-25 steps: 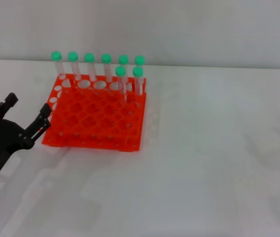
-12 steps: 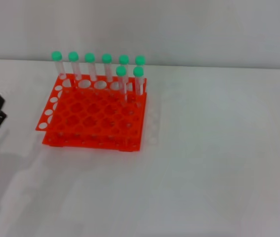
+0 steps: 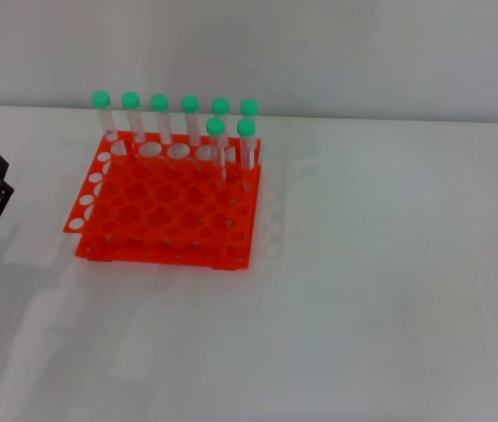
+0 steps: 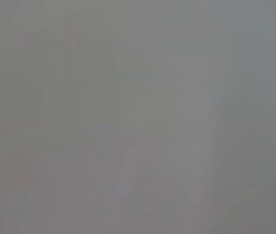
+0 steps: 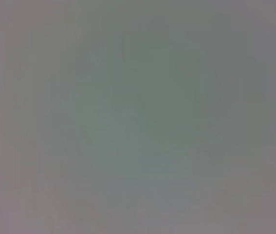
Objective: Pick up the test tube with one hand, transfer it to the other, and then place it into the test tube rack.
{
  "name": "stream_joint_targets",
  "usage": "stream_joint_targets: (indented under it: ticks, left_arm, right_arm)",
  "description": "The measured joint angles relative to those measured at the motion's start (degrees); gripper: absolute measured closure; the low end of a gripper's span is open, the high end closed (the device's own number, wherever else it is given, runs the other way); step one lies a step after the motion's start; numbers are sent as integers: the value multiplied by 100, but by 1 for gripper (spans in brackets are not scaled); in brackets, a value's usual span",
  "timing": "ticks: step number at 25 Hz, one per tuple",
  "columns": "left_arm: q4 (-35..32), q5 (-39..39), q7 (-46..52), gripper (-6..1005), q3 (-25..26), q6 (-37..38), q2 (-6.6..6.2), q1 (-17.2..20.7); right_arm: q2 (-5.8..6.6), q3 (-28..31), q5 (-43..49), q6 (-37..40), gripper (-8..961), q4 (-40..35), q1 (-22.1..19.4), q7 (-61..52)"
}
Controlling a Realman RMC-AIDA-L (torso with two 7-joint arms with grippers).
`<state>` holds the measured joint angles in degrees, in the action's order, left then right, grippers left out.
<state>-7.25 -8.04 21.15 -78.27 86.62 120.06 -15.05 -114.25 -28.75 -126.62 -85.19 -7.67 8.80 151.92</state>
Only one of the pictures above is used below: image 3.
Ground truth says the clear test tube green cap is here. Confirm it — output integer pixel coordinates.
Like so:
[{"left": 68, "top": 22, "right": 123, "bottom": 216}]
[
  {"left": 149, "top": 93, "right": 174, "bottom": 145},
  {"left": 120, "top": 91, "right": 147, "bottom": 145},
  {"left": 91, "top": 90, "right": 119, "bottom": 142},
  {"left": 180, "top": 95, "right": 202, "bottom": 146},
  {"left": 206, "top": 117, "right": 228, "bottom": 183},
  {"left": 240, "top": 98, "right": 260, "bottom": 122},
  {"left": 236, "top": 118, "right": 258, "bottom": 172},
  {"left": 211, "top": 97, "right": 232, "bottom": 149}
]

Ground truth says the orange plastic test tube rack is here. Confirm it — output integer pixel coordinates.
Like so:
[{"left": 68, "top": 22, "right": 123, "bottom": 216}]
[{"left": 62, "top": 134, "right": 263, "bottom": 272}]

